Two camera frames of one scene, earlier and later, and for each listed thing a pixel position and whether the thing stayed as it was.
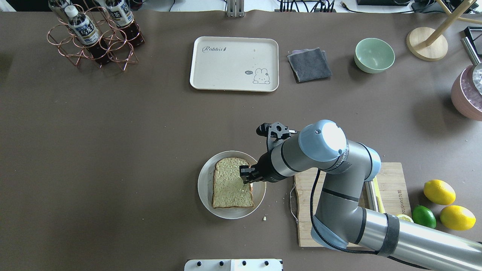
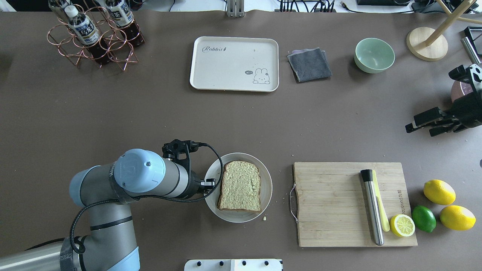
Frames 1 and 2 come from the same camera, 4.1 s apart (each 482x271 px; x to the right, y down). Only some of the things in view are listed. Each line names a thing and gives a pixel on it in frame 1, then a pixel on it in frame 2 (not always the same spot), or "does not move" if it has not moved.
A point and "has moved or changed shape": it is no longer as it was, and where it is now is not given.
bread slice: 228,190 has moved or changed shape
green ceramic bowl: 373,55 does not move
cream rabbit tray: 235,63 does not move
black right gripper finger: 248,174 → 421,119
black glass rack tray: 474,34 does not move
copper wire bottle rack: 93,34 does not move
